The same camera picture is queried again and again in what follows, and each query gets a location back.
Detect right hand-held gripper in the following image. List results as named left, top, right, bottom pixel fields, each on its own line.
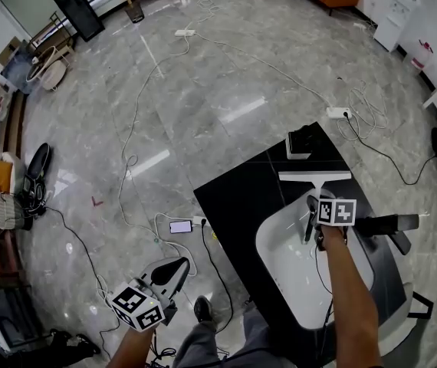
left=304, top=188, right=358, bottom=252

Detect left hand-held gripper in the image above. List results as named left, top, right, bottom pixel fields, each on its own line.
left=110, top=256, right=192, bottom=334

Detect white squeegee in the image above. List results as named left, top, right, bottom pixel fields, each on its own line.
left=278, top=170, right=353, bottom=202

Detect person's left forearm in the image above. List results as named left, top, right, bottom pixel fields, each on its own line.
left=105, top=324, right=157, bottom=368

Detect person's right forearm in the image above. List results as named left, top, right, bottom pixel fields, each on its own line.
left=319, top=223, right=383, bottom=368

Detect smartphone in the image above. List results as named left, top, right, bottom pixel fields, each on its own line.
left=169, top=219, right=194, bottom=235

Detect person's left shoe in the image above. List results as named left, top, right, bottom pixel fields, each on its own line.
left=193, top=295, right=216, bottom=324

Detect white sink basin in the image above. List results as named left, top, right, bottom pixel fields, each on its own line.
left=255, top=195, right=376, bottom=332

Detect black and white dispenser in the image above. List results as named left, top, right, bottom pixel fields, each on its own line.
left=284, top=124, right=314, bottom=161

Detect black faucet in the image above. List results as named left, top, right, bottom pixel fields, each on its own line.
left=350, top=212, right=421, bottom=257

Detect person's grey trousers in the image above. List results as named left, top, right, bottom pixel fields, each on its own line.
left=171, top=303, right=284, bottom=368

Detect black table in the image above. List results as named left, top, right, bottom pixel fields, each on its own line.
left=193, top=121, right=414, bottom=368

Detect grey office chair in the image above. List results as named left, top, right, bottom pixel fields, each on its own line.
left=371, top=280, right=435, bottom=360

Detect white shelf unit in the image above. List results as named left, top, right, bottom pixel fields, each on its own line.
left=0, top=276, right=53, bottom=354

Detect black oval shell case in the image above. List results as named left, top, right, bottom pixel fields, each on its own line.
left=20, top=142, right=53, bottom=219

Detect clear water jug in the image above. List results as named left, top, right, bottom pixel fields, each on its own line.
left=404, top=39, right=435, bottom=73

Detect woven basket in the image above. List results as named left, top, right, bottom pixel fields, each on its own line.
left=0, top=193, right=31, bottom=232

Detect white water dispenser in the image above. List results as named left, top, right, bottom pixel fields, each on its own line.
left=373, top=0, right=426, bottom=53

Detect brown wooden platform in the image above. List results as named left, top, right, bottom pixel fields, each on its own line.
left=1, top=91, right=28, bottom=159

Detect cream round drum table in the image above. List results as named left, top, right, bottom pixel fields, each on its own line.
left=40, top=59, right=73, bottom=92

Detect round wooden rim table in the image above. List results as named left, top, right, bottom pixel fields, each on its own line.
left=25, top=45, right=59, bottom=84

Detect grey marble panel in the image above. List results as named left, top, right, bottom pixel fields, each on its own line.
left=0, top=44, right=38, bottom=96

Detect metal shelf rack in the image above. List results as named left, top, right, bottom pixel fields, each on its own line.
left=26, top=11, right=78, bottom=59

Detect cardboard box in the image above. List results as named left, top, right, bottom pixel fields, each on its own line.
left=0, top=35, right=24, bottom=67

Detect black tower appliance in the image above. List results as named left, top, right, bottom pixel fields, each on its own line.
left=53, top=0, right=106, bottom=44

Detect black cable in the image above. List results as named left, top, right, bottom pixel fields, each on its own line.
left=44, top=205, right=122, bottom=360
left=201, top=220, right=235, bottom=335
left=343, top=115, right=437, bottom=186

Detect coiled white cable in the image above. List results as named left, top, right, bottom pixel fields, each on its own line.
left=336, top=80, right=390, bottom=142

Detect wire waste basket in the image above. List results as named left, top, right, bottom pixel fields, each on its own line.
left=124, top=2, right=146, bottom=25

